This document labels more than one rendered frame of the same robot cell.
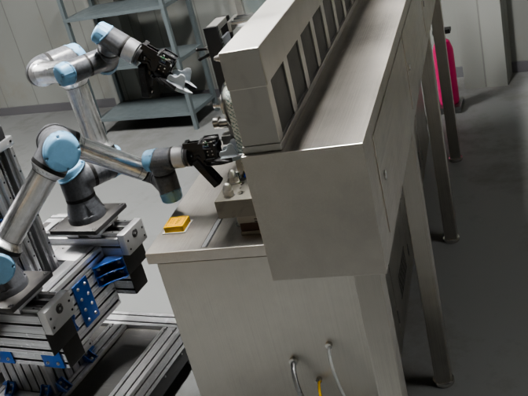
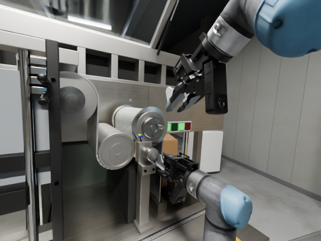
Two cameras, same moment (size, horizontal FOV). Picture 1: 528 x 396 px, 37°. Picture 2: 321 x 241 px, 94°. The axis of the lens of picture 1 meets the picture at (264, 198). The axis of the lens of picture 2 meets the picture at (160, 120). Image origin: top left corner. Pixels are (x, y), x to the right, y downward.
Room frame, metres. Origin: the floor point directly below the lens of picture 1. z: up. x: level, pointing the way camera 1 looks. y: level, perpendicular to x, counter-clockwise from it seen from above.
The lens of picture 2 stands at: (2.84, 0.39, 1.33)
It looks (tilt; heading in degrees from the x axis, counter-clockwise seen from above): 6 degrees down; 218
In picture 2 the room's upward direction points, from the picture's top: 3 degrees clockwise
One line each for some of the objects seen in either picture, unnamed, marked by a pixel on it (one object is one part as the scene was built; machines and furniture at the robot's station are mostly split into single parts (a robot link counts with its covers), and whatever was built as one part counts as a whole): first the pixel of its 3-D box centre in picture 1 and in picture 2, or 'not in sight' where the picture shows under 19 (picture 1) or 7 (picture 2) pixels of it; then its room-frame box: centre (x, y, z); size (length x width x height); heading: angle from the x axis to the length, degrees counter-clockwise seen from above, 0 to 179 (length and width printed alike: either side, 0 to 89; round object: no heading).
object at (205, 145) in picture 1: (203, 152); (181, 170); (2.41, 0.16, 1.12); 0.12 x 0.08 x 0.09; 70
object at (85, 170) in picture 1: (75, 177); not in sight; (2.83, 0.68, 0.98); 0.13 x 0.12 x 0.14; 121
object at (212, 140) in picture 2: not in sight; (200, 139); (-0.15, -0.83, 0.64); 0.71 x 0.58 x 1.27; 60
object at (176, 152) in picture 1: (181, 155); (198, 184); (2.44, 0.23, 1.11); 0.08 x 0.05 x 0.08; 160
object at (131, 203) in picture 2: not in sight; (123, 175); (2.42, -0.14, 1.00); 0.33 x 0.07 x 0.20; 70
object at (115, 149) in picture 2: not in sight; (108, 142); (2.50, -0.13, 1.17); 0.26 x 0.12 x 0.12; 70
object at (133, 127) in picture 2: (229, 103); (150, 126); (2.43, 0.03, 1.25); 0.15 x 0.01 x 0.15; 160
